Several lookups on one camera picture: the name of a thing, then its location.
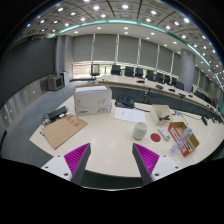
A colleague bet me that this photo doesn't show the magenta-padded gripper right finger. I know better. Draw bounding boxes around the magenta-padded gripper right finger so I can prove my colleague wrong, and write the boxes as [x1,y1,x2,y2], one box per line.
[131,142,183,186]

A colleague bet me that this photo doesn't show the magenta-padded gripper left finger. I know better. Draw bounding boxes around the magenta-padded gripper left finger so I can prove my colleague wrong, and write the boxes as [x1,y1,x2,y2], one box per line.
[41,142,92,186]

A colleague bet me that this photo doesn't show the flat round red coaster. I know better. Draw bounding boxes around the flat round red coaster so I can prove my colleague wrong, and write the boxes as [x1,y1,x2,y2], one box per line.
[150,132,162,143]

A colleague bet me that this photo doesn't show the white ceramic mug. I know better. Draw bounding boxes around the white ceramic mug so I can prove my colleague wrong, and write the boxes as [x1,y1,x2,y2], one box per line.
[132,121,148,141]

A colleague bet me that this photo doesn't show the small white packet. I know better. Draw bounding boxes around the small white packet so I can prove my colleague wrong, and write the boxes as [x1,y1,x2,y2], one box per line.
[157,125,171,142]

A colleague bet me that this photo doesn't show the brown cardboard box red-edged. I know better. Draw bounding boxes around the brown cardboard box red-edged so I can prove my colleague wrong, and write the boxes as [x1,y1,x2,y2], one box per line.
[167,121,201,158]

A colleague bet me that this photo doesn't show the printed white paper sheet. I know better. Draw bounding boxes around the printed white paper sheet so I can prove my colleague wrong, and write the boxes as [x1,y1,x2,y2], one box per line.
[113,106,147,124]

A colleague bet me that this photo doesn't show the black power adapter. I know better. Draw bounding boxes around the black power adapter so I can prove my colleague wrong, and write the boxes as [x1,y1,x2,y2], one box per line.
[46,105,69,122]

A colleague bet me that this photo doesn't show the large white cardboard box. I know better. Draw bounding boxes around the large white cardboard box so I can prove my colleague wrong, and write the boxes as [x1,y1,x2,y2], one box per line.
[73,83,113,117]

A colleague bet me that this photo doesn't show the black desk phone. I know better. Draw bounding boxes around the black desk phone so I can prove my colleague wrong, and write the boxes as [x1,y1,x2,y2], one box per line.
[114,96,135,109]

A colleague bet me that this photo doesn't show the black desktop microphone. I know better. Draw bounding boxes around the black desktop microphone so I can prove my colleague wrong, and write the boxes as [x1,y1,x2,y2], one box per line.
[200,115,209,127]

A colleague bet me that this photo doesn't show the long curved conference desk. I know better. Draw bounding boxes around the long curved conference desk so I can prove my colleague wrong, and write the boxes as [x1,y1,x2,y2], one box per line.
[96,73,223,124]

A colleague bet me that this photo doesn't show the grey boxy monitor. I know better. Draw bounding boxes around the grey boxy monitor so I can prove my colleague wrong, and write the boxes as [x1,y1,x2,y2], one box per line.
[45,74,65,92]

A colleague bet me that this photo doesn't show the row of black office chairs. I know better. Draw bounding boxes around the row of black office chairs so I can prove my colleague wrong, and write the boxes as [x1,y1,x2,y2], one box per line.
[89,63,185,91]

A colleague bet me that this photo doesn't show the recessed ceiling lights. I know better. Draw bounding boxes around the recessed ceiling lights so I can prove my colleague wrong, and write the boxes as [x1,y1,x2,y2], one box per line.
[26,0,224,78]

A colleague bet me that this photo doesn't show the thin black cable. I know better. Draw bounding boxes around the thin black cable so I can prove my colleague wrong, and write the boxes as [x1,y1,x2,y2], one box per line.
[171,109,204,126]

